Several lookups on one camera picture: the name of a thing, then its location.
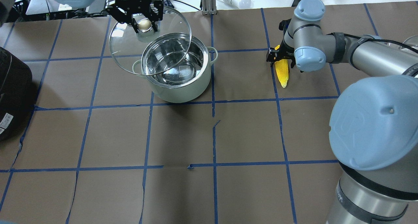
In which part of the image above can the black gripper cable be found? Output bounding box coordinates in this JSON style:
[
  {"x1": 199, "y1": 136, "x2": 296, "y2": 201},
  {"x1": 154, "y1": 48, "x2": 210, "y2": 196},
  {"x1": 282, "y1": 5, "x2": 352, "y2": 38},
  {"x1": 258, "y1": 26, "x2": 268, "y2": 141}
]
[{"x1": 343, "y1": 33, "x2": 418, "y2": 53}]

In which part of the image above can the aluminium frame post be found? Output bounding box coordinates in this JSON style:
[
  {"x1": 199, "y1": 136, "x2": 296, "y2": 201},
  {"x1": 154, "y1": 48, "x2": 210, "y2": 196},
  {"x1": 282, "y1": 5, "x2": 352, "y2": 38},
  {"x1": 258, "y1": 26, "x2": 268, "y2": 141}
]
[{"x1": 201, "y1": 0, "x2": 217, "y2": 15}]

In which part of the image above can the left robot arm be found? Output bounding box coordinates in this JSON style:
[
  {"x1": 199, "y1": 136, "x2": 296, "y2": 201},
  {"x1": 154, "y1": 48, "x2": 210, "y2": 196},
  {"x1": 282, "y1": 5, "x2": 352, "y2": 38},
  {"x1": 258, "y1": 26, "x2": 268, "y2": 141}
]
[{"x1": 0, "y1": 0, "x2": 164, "y2": 33}]

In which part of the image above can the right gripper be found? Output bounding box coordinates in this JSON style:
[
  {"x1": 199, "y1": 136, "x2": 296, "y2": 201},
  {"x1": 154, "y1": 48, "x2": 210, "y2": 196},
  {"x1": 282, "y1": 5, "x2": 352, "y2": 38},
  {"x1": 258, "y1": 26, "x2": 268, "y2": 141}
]
[{"x1": 266, "y1": 19, "x2": 296, "y2": 69}]

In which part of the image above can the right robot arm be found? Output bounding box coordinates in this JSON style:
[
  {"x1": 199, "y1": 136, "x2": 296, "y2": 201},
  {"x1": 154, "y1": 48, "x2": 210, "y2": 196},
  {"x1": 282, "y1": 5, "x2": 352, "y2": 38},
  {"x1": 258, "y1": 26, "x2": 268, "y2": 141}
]
[{"x1": 266, "y1": 0, "x2": 418, "y2": 224}]

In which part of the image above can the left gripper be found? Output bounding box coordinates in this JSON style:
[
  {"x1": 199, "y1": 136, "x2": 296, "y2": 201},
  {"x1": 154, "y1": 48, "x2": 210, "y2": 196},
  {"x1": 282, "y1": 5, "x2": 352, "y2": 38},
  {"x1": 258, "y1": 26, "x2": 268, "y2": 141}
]
[{"x1": 105, "y1": 0, "x2": 163, "y2": 34}]

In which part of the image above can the yellow corn cob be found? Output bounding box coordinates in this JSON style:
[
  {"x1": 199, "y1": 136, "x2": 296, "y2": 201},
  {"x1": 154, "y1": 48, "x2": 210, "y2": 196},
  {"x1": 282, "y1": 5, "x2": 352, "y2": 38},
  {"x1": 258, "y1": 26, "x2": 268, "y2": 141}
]
[{"x1": 274, "y1": 57, "x2": 289, "y2": 88}]

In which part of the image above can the glass pot lid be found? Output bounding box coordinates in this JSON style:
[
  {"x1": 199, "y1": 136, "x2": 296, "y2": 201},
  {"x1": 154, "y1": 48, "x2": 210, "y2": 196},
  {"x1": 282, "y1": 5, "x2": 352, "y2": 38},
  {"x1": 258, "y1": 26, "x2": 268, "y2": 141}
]
[{"x1": 109, "y1": 6, "x2": 192, "y2": 76}]

